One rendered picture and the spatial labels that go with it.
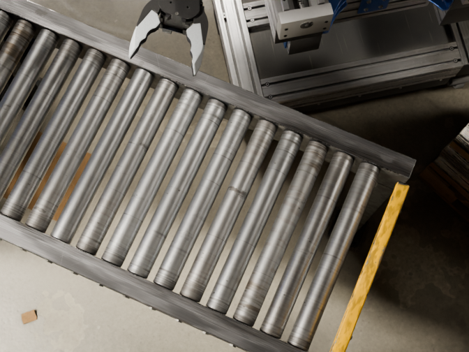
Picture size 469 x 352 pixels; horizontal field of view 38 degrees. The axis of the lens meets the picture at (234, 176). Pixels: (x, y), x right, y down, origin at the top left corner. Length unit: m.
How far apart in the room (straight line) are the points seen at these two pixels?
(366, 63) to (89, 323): 1.25
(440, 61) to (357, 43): 0.28
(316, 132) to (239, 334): 0.49
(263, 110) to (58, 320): 1.13
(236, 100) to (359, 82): 0.75
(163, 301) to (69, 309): 0.90
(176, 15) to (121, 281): 0.62
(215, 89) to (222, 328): 0.56
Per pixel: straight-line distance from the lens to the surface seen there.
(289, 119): 1.62
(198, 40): 1.21
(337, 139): 1.62
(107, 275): 1.56
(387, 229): 1.56
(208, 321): 1.52
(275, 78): 2.28
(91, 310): 2.38
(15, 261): 2.46
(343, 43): 2.37
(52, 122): 1.67
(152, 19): 1.23
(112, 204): 1.59
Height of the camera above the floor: 2.32
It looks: 75 degrees down
